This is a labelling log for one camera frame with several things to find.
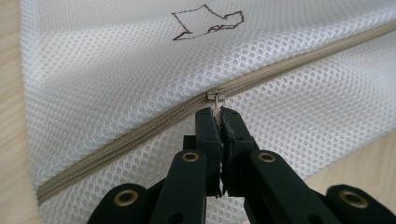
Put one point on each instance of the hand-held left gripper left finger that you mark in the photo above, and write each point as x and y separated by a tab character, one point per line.
205	130

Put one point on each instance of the white mesh laundry bag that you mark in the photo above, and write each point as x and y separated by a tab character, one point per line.
109	93

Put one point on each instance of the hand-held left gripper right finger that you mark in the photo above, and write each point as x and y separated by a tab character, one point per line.
236	133

